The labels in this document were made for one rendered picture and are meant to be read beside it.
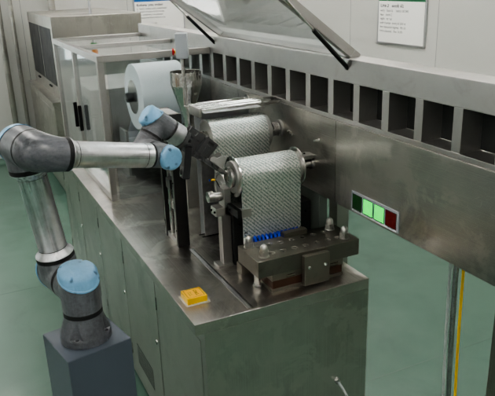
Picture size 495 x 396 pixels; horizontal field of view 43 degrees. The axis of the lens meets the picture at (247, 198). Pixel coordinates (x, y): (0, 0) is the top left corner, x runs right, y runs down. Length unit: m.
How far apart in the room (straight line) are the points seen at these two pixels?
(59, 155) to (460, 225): 1.10
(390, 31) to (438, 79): 3.93
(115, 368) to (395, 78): 1.20
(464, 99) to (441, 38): 3.53
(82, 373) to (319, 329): 0.82
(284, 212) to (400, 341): 1.55
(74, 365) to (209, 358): 0.43
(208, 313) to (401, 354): 1.68
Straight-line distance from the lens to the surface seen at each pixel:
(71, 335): 1.95
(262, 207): 2.23
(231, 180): 2.19
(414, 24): 5.45
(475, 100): 1.69
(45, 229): 1.94
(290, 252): 2.14
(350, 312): 2.28
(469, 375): 3.44
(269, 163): 2.22
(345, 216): 2.62
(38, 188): 1.90
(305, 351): 2.25
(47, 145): 1.75
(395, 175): 1.96
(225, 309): 2.06
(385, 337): 3.65
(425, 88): 1.82
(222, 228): 2.29
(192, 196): 2.94
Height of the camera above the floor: 1.91
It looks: 19 degrees down
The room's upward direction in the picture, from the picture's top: 2 degrees counter-clockwise
